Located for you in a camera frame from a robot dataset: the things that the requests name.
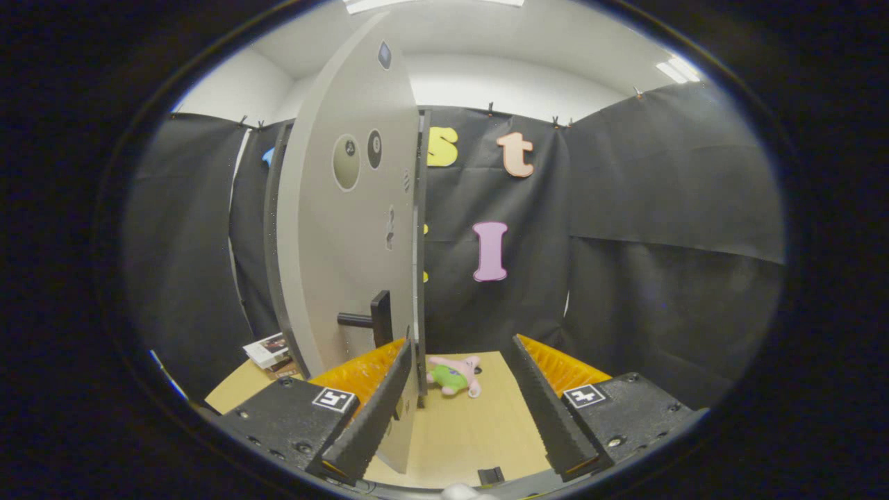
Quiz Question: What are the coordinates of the double ceiling light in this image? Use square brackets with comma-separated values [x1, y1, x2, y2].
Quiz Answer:
[656, 56, 703, 85]

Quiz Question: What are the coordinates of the black door handle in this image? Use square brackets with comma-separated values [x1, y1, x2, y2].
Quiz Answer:
[337, 290, 394, 349]

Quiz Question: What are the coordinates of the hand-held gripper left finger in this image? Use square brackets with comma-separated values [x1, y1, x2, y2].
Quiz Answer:
[207, 337, 415, 488]

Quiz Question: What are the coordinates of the grey shoe cabinet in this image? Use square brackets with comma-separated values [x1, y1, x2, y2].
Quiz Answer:
[263, 108, 433, 408]

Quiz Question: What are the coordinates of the stack of booklets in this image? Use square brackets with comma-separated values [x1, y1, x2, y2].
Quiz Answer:
[242, 333, 297, 380]

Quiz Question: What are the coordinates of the pink and green plush toy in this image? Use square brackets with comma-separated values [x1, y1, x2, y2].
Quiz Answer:
[425, 355, 484, 399]

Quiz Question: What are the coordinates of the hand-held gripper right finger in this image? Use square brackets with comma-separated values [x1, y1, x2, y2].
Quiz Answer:
[509, 334, 711, 485]

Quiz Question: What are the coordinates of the black backdrop cloth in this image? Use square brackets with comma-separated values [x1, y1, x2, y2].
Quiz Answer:
[125, 82, 787, 412]

